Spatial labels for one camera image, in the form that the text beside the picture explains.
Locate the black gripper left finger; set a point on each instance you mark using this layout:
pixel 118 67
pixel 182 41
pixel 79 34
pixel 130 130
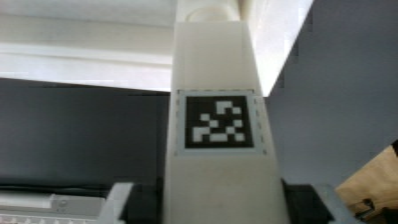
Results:
pixel 143 206

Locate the white desk top tray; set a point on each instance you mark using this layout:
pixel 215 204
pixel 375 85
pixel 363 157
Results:
pixel 155 45

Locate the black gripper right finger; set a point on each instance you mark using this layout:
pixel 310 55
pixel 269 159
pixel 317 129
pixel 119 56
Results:
pixel 315 205

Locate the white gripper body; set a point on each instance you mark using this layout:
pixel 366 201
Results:
pixel 64 207

